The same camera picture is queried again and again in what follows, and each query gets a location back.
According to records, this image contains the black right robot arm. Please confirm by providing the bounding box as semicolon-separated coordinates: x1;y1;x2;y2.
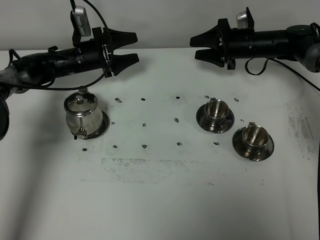
190;18;320;73

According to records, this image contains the far stainless steel teacup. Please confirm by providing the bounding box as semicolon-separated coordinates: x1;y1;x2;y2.
204;97;230;125

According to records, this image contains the stainless steel teapot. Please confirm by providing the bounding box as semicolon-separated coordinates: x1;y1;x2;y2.
63;88;103;140

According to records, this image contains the black right camera cable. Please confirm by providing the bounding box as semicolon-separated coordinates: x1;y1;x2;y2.
245;57;320;89

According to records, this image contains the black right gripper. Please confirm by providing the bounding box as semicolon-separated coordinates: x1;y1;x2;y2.
189;18;255;70

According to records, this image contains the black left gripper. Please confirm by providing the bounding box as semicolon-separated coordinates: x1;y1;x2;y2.
72;27;139;78

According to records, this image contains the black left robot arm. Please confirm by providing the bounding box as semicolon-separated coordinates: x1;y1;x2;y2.
0;27;139;139

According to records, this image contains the near stainless steel teacup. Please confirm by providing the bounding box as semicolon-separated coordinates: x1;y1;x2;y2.
241;122;270;153

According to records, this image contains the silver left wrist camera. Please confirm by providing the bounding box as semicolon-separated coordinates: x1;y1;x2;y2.
71;5;91;37

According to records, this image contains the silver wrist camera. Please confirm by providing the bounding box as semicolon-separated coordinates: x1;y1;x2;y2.
71;5;91;37
236;7;255;30

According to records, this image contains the stainless steel teacup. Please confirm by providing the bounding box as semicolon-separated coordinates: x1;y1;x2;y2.
204;97;230;125
241;122;270;153

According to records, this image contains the far stainless steel saucer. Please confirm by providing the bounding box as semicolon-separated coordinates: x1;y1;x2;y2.
196;105;235;134

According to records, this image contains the steel teapot saucer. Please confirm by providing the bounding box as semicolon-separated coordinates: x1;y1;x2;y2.
79;111;110;140

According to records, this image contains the black camera cable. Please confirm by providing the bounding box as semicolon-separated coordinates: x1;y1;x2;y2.
245;57;320;89
0;0;113;91

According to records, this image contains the stainless steel saucer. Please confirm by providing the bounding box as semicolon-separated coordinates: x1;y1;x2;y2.
232;124;275;162
196;105;235;134

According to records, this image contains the black left camera cable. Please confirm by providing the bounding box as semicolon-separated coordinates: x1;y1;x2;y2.
0;0;113;91

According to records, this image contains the near stainless steel saucer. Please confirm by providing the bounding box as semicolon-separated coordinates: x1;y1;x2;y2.
232;124;275;162

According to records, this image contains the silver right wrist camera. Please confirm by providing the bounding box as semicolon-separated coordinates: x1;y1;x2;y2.
236;7;255;30

